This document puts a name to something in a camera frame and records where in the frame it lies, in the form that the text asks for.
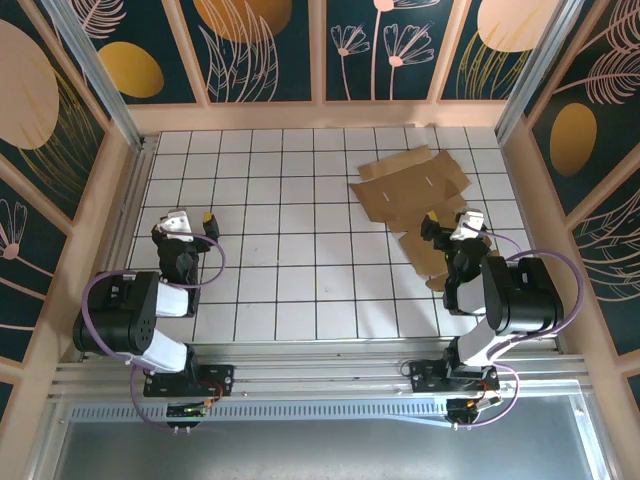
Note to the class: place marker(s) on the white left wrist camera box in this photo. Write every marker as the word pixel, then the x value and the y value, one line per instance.
pixel 176 224

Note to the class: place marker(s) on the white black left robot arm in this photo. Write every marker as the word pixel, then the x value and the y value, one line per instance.
pixel 125 310

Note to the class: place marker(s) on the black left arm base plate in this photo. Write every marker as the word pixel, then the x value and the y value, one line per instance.
pixel 220 380

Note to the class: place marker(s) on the aluminium mounting rail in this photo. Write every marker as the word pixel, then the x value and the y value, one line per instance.
pixel 320 370

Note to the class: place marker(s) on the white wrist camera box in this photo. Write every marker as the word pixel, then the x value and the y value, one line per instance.
pixel 467 225
pixel 176 224

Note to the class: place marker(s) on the aluminium frame post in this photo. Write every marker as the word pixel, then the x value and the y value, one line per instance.
pixel 535 70
pixel 100 75

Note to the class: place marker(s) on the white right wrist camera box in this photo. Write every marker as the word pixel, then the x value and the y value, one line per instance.
pixel 467 225

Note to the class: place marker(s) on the aluminium side rail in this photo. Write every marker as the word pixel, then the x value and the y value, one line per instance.
pixel 137 200

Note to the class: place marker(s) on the brown cardboard box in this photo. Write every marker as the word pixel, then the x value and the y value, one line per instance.
pixel 400 190

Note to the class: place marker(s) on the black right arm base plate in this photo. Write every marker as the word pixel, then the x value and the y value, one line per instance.
pixel 425 377

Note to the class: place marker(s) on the grey metal sheet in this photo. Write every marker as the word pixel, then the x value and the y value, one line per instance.
pixel 320 450

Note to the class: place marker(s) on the small circuit board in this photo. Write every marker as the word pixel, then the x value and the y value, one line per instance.
pixel 470 407
pixel 187 411

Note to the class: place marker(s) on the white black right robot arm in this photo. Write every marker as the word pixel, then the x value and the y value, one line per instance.
pixel 525 295

